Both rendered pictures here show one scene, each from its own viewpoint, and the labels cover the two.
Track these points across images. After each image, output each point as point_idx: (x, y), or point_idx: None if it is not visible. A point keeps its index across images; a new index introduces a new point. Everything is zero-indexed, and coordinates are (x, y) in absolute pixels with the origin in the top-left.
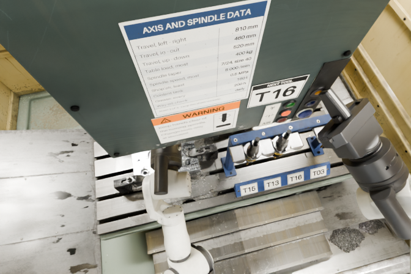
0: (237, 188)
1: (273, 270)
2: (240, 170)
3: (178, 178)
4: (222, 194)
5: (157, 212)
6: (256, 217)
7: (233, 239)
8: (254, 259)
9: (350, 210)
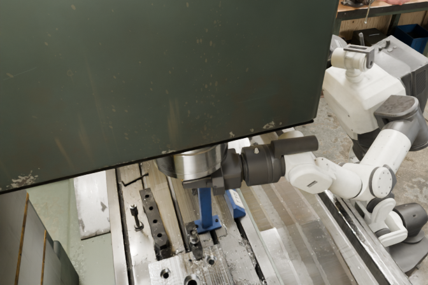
0: (237, 207)
1: (306, 201)
2: (212, 212)
3: (292, 137)
4: (241, 235)
5: (327, 170)
6: (257, 212)
7: (286, 235)
8: (300, 216)
9: (236, 141)
